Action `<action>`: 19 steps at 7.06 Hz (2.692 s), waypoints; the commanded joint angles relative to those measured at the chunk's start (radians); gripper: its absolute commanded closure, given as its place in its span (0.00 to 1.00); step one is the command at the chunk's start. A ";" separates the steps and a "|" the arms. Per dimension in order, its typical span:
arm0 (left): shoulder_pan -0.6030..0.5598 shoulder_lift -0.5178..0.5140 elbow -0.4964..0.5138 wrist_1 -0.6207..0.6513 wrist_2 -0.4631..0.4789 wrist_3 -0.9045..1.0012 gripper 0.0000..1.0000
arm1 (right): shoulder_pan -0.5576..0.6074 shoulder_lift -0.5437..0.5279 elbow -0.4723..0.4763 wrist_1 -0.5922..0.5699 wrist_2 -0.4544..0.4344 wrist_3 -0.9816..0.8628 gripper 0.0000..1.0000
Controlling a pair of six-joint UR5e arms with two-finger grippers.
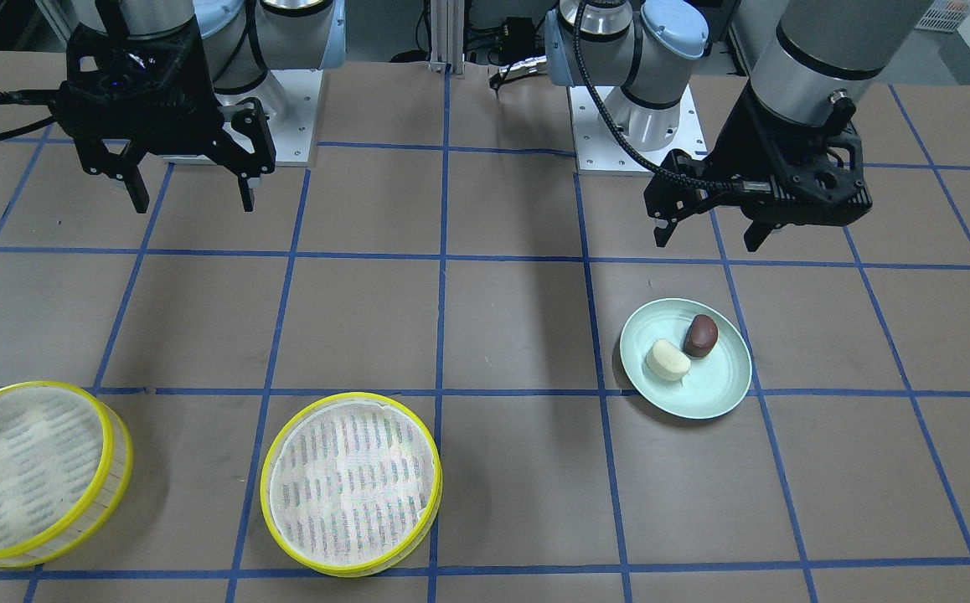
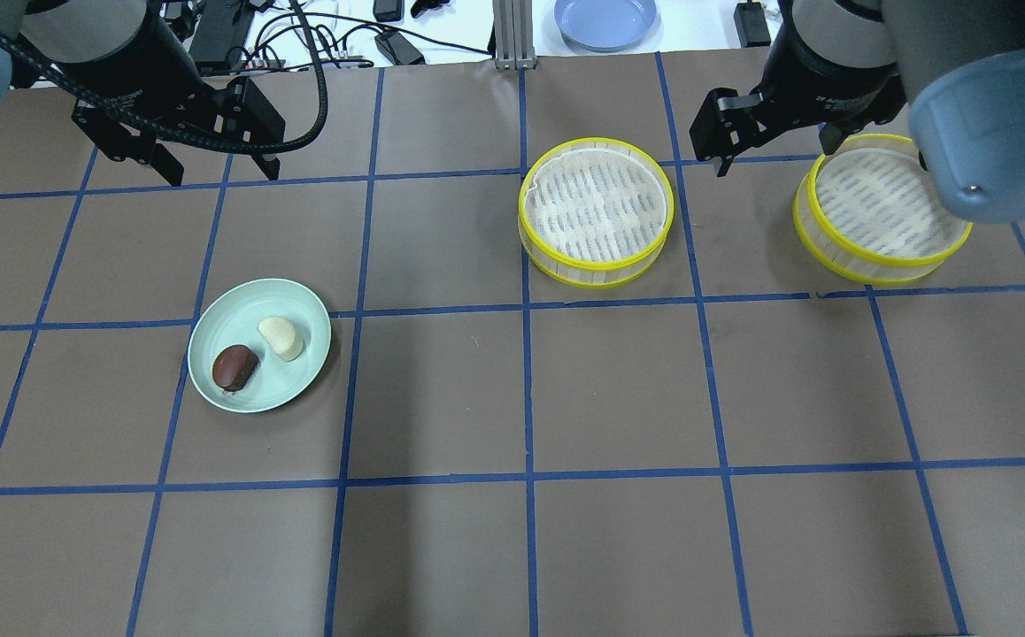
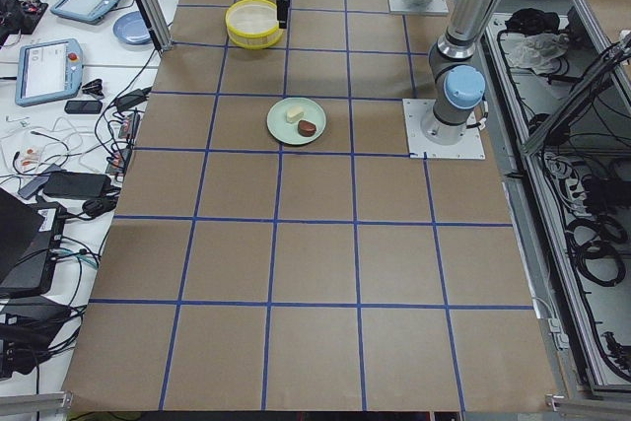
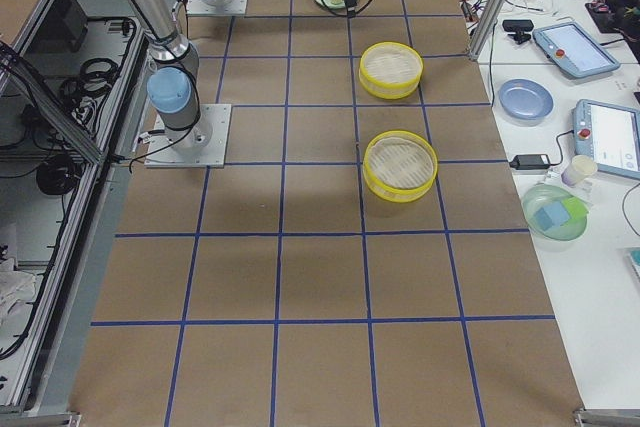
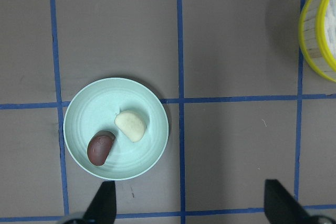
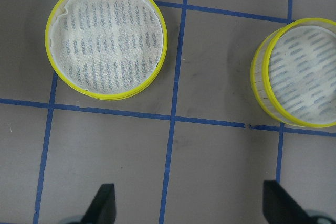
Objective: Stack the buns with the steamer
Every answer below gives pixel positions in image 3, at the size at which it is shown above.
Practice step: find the yellow bamboo steamer tray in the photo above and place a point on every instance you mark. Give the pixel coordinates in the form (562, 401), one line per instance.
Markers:
(252, 24)

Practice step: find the white steamed bun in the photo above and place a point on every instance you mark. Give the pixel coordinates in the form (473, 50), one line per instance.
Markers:
(294, 113)

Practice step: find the brown steamed bun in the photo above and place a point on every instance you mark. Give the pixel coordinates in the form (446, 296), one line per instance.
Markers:
(306, 128)

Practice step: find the light green plate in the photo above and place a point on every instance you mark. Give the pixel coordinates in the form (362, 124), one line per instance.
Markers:
(287, 133)

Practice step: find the blue plate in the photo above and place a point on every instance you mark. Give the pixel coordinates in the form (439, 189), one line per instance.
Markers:
(131, 29)

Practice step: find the black phone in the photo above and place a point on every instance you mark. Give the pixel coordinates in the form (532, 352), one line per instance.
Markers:
(80, 107)

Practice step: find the near teach pendant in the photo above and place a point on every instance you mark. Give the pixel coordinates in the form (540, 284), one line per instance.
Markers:
(49, 72)

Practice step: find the white crumpled cloth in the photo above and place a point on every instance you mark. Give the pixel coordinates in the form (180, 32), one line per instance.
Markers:
(539, 53)

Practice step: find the black power adapter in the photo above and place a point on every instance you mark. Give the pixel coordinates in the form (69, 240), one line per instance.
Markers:
(76, 185)

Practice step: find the black laptop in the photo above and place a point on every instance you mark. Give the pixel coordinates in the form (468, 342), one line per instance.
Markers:
(30, 237)

